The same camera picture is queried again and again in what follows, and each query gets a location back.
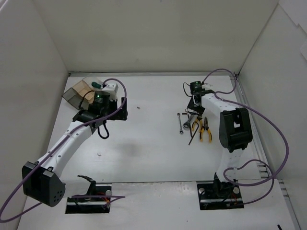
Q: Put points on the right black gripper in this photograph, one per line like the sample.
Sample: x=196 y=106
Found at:
x=194 y=105

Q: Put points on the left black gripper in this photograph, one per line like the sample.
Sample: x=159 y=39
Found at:
x=119 y=111

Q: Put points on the small silver ratchet wrench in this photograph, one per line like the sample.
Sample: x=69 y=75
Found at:
x=180 y=124

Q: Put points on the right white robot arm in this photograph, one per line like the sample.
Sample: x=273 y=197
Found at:
x=234 y=130

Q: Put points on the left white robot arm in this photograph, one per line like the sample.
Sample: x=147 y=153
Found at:
x=42 y=179

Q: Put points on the long brown hex key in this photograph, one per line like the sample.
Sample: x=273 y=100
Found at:
x=193 y=131

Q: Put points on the large silver ratchet wrench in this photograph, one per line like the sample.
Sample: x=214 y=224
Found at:
x=187 y=124

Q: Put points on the clear plastic organizer box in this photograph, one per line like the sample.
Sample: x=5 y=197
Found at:
x=81 y=94

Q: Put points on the yellow handled cutting pliers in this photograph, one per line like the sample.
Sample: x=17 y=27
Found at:
x=197 y=120

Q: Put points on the yellow handled needle-nose pliers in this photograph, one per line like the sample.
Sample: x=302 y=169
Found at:
x=205 y=129

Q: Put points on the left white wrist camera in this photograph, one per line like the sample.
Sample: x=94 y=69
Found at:
x=112 y=89

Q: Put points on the green handled screwdriver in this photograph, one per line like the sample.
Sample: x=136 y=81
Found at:
x=96 y=85

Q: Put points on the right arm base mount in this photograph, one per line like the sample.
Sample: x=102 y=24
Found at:
x=211 y=199

